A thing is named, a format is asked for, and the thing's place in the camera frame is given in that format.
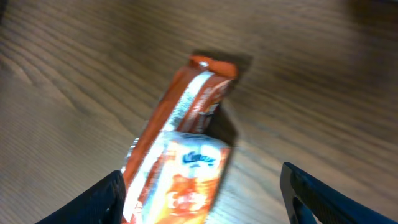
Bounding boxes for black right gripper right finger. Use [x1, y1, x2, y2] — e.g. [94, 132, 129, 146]
[280, 162, 397, 224]

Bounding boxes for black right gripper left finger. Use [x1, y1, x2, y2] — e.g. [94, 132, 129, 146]
[37, 170, 126, 224]

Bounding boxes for small orange snack packet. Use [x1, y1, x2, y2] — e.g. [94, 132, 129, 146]
[131, 131, 231, 224]

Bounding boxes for long orange snack bar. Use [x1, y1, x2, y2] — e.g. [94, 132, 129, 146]
[121, 55, 238, 223]

